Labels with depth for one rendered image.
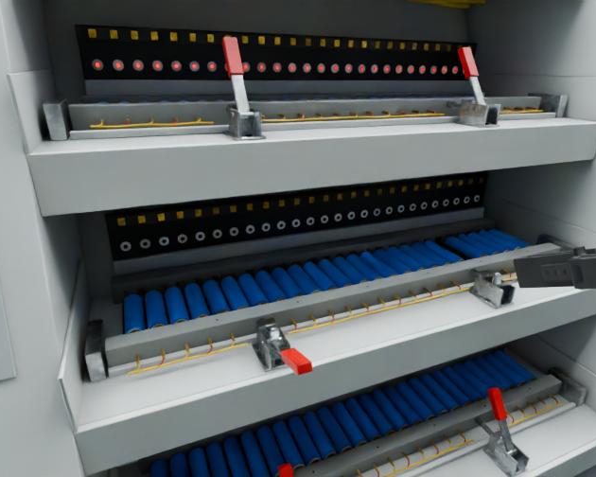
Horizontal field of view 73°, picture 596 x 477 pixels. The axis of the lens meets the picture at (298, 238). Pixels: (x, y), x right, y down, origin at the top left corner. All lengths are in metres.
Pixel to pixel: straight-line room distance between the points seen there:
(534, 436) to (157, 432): 0.47
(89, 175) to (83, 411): 0.18
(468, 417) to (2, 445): 0.48
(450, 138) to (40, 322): 0.39
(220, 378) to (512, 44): 0.61
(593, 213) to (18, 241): 0.62
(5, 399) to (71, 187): 0.15
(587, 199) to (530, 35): 0.24
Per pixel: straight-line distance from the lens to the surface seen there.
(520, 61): 0.71
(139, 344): 0.38
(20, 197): 0.33
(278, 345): 0.35
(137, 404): 0.36
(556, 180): 0.67
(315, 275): 0.47
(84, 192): 0.33
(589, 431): 0.69
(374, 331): 0.42
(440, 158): 0.44
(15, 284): 0.33
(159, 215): 0.47
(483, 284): 0.51
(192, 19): 0.58
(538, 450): 0.63
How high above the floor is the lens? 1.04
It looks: 4 degrees down
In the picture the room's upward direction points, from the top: 7 degrees counter-clockwise
